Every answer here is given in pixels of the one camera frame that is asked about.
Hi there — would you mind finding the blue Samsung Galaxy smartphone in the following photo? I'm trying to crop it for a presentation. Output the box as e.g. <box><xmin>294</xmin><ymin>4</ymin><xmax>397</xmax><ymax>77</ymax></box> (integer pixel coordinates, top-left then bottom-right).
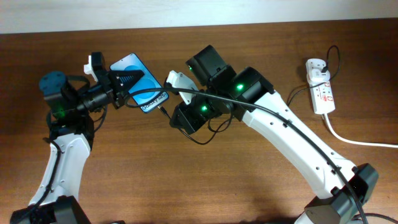
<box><xmin>110</xmin><ymin>53</ymin><xmax>169</xmax><ymax>113</ymax></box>

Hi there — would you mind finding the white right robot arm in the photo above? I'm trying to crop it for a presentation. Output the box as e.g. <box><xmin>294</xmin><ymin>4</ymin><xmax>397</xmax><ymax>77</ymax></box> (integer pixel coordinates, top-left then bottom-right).
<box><xmin>165</xmin><ymin>46</ymin><xmax>379</xmax><ymax>223</ymax></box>

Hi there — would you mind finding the white power strip cord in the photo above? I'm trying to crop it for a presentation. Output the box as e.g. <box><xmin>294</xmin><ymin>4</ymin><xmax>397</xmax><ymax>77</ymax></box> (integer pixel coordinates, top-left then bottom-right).
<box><xmin>323</xmin><ymin>113</ymin><xmax>398</xmax><ymax>149</ymax></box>

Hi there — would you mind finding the white power strip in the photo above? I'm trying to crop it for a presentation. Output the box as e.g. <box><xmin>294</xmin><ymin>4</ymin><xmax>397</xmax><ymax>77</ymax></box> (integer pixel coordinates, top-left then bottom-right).
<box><xmin>308</xmin><ymin>81</ymin><xmax>335</xmax><ymax>114</ymax></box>

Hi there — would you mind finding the white USB charger adapter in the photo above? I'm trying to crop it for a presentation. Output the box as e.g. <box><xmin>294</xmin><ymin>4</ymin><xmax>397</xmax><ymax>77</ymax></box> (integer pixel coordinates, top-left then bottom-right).
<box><xmin>305</xmin><ymin>58</ymin><xmax>330</xmax><ymax>85</ymax></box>

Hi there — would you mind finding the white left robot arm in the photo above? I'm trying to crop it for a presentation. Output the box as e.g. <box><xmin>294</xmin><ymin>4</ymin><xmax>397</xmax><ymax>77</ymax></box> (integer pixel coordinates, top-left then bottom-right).
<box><xmin>10</xmin><ymin>69</ymin><xmax>144</xmax><ymax>223</ymax></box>

